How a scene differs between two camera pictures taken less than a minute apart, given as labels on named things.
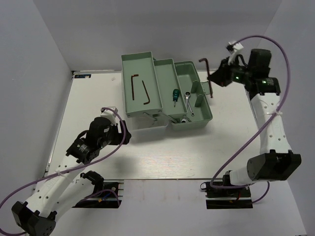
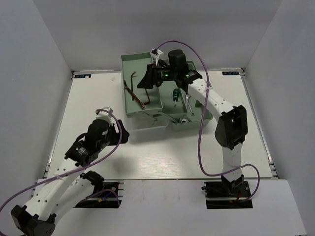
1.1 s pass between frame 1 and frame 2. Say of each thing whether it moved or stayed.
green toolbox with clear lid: stayed
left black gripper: stayed
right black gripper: moved
